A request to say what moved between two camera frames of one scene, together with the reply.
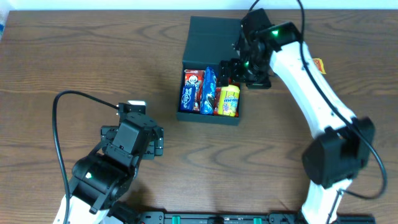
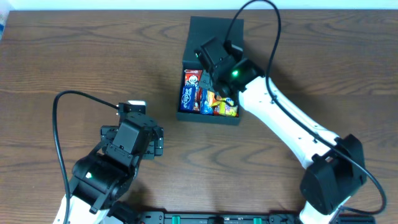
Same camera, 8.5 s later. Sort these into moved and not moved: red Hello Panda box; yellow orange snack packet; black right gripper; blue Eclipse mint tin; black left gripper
Moved: yellow orange snack packet; black right gripper
Not moved: red Hello Panda box; blue Eclipse mint tin; black left gripper
